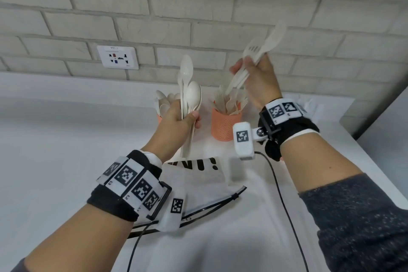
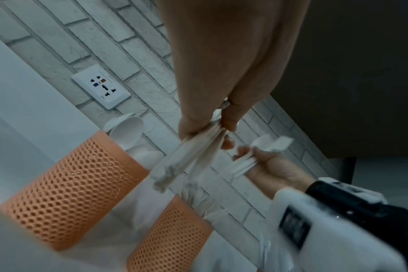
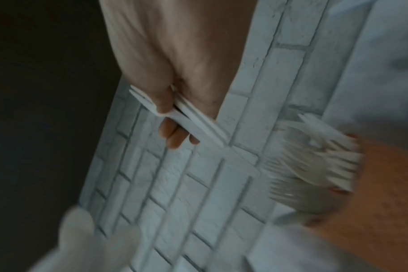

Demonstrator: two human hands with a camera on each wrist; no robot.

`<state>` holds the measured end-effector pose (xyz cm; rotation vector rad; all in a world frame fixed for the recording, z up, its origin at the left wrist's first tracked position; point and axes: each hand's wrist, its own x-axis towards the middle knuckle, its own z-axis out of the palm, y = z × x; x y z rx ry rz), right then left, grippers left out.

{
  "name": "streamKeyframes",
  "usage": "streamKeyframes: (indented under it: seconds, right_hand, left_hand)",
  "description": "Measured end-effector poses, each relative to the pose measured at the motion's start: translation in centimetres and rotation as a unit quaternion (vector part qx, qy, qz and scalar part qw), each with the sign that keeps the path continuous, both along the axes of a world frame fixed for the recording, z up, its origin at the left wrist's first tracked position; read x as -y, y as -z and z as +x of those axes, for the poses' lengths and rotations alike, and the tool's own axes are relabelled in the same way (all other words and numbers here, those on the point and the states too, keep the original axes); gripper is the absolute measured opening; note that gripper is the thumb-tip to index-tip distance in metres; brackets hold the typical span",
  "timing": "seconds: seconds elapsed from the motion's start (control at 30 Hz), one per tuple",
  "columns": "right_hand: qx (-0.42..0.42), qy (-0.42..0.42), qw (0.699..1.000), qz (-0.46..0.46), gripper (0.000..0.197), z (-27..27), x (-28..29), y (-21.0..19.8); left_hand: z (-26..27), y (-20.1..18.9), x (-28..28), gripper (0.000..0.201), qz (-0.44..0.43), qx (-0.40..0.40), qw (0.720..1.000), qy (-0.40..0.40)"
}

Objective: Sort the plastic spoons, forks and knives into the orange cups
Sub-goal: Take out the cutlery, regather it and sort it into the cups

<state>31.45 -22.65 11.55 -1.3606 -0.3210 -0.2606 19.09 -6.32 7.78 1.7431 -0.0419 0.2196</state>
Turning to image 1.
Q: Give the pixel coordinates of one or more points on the person's left hand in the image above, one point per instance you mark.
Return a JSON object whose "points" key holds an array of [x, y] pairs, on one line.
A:
{"points": [[172, 134]]}

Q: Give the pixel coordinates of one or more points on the person's right hand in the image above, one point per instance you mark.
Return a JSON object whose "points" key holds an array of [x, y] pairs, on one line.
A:
{"points": [[261, 83]]}

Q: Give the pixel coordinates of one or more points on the bunch of white plastic spoons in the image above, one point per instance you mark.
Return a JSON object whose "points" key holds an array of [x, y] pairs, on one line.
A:
{"points": [[162, 99]]}

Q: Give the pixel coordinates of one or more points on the bunch of white plastic forks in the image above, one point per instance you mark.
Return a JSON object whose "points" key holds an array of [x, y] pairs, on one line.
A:
{"points": [[229, 103]]}

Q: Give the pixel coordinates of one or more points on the white plastic spoon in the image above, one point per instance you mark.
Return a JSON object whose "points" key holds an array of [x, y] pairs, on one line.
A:
{"points": [[186, 66], [193, 93]]}

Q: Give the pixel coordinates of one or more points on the grey zip pouch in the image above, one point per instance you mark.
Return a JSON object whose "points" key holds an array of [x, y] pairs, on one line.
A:
{"points": [[204, 182]]}

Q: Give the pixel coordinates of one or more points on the bunch of white plastic knives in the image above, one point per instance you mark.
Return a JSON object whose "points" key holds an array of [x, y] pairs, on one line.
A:
{"points": [[314, 107]]}

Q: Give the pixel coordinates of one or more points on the person's left forearm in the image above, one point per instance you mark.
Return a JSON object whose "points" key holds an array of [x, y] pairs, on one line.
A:
{"points": [[79, 240]]}

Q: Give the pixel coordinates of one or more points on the person's right forearm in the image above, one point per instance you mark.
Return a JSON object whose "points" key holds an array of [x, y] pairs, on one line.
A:
{"points": [[325, 169]]}

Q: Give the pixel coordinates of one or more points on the black right wristband with markers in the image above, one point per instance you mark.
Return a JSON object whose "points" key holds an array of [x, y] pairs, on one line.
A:
{"points": [[287, 125]]}

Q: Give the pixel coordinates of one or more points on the black wristband with markers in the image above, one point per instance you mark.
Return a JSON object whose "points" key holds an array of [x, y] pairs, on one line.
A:
{"points": [[287, 125], [127, 185]]}

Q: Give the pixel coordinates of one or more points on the black left wristband with markers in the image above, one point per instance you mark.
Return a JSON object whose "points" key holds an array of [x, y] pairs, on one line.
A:
{"points": [[127, 185]]}

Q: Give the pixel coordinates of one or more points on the grey cabinet panel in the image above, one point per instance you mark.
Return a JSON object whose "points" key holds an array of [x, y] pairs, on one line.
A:
{"points": [[385, 147]]}

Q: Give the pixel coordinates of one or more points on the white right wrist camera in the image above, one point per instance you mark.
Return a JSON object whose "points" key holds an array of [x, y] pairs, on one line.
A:
{"points": [[243, 147]]}

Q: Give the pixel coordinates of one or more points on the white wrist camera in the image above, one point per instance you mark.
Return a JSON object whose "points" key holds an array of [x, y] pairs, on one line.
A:
{"points": [[243, 147], [173, 217]]}

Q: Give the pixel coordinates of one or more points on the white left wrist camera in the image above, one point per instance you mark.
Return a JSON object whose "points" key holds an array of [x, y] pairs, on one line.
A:
{"points": [[173, 217]]}

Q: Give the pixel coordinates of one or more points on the white wall socket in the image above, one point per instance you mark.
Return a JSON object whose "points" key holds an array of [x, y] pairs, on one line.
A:
{"points": [[118, 57]]}

